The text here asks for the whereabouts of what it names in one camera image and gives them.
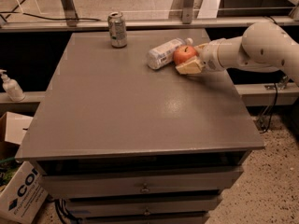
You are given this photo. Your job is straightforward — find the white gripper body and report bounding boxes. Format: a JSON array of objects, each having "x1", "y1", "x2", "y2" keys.
[{"x1": 199, "y1": 38, "x2": 224, "y2": 72}]

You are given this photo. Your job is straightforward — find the red apple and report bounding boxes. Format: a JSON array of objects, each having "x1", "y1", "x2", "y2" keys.
[{"x1": 173, "y1": 45, "x2": 198, "y2": 65}]

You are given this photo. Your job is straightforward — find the blue label plastic bottle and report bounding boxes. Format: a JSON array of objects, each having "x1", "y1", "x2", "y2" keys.
[{"x1": 147, "y1": 37, "x2": 193, "y2": 70}]

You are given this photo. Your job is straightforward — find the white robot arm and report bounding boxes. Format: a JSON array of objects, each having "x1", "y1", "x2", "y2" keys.
[{"x1": 176, "y1": 22, "x2": 299, "y2": 85}]

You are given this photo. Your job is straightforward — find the white pump dispenser bottle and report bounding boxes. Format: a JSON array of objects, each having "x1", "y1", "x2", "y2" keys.
[{"x1": 0, "y1": 69, "x2": 25, "y2": 102}]

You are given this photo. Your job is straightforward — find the silver soda can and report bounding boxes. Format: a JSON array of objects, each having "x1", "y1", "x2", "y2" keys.
[{"x1": 107, "y1": 11, "x2": 127, "y2": 48}]

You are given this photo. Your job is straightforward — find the grey drawer cabinet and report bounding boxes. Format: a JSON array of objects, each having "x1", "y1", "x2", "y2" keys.
[{"x1": 17, "y1": 29, "x2": 263, "y2": 224}]

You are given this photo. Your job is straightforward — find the open brown cardboard box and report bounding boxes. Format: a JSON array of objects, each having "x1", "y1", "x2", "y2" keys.
[{"x1": 0, "y1": 112, "x2": 33, "y2": 160}]

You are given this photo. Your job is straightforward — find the white printed cardboard box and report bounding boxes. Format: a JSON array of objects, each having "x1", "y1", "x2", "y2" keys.
[{"x1": 0, "y1": 161, "x2": 48, "y2": 224}]

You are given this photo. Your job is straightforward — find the black cable on ledge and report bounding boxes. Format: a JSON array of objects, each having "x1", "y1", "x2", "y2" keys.
[{"x1": 0, "y1": 0, "x2": 102, "y2": 24}]

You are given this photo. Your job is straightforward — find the black cables under cabinet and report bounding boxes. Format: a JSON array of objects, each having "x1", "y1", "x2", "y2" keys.
[{"x1": 54, "y1": 198, "x2": 82, "y2": 224}]

